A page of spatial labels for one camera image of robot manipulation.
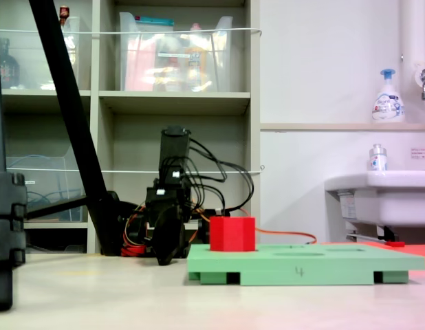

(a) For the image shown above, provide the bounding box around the thin orange wire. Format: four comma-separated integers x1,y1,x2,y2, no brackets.
239,208,318,245

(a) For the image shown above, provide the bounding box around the white ceramic sink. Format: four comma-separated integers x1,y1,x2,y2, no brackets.
324,170,425,238

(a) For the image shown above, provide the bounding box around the black tripod leg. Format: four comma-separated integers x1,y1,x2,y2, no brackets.
0,0,28,312
28,0,131,257

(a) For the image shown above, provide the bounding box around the dark glass bottle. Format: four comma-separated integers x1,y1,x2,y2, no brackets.
0,37,21,89

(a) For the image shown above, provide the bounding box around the white foam soap pump bottle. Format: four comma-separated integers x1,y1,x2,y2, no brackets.
371,67,406,124

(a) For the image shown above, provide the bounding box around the black tripod brace bar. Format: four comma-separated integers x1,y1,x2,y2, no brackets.
25,195,88,221

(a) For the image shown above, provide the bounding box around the bottle with pink cap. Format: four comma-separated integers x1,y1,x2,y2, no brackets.
184,23,208,92

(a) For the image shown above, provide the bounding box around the beige shelf unit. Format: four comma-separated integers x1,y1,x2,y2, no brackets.
0,0,261,255

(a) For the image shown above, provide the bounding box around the large clear storage bin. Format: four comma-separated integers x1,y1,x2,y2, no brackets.
118,12,234,93

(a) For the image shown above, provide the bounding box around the brown bottle with red cap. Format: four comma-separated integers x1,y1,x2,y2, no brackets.
58,5,71,28

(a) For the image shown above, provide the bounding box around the red octagonal pillar block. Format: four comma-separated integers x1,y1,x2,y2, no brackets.
209,215,257,252

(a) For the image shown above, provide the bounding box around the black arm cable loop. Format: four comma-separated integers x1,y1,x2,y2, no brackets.
186,137,255,219

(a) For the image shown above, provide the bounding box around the clear plastic storage bin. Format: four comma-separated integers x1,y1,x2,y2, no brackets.
0,15,81,91
6,156,88,223

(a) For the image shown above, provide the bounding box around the small clear sanitizer bottle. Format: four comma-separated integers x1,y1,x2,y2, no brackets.
368,143,389,172

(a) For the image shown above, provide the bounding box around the black printed gripper finger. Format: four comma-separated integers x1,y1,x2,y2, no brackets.
152,205,186,267

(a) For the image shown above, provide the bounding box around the green shape sorter board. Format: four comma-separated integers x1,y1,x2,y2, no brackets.
186,243,425,287

